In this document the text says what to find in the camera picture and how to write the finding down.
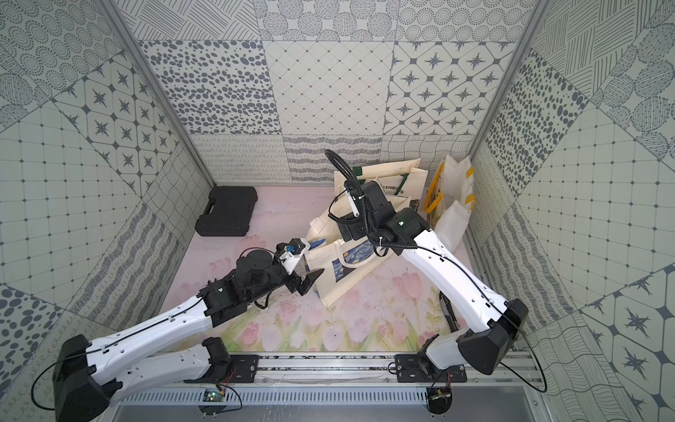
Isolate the starry night canvas tote bag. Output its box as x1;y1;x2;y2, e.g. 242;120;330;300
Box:
305;211;394;308

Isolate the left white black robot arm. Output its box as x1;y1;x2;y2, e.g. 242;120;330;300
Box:
52;244;323;421

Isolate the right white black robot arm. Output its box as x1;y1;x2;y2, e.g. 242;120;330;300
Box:
335;180;529;375

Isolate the black plastic tool case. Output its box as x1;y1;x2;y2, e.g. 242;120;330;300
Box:
195;186;258;237

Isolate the left small circuit board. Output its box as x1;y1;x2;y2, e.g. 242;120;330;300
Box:
201;390;225;404

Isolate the small circuit board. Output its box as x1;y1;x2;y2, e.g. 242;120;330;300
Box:
201;390;225;404
426;386;453;415

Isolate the right small circuit board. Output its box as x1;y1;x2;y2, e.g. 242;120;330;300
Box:
426;386;453;415

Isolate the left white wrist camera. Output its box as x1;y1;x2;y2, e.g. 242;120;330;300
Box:
277;238;310;277

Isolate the green handled floral tote bag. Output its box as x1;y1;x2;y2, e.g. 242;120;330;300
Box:
333;158;429;212

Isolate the yellow handled illustrated tote bag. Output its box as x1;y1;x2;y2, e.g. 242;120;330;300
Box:
424;155;476;251

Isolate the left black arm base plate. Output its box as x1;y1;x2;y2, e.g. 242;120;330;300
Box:
185;354;260;384

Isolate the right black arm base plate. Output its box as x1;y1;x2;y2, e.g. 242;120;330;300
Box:
391;353;468;383

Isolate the aluminium rail frame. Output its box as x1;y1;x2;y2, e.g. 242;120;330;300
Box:
104;350;544;389

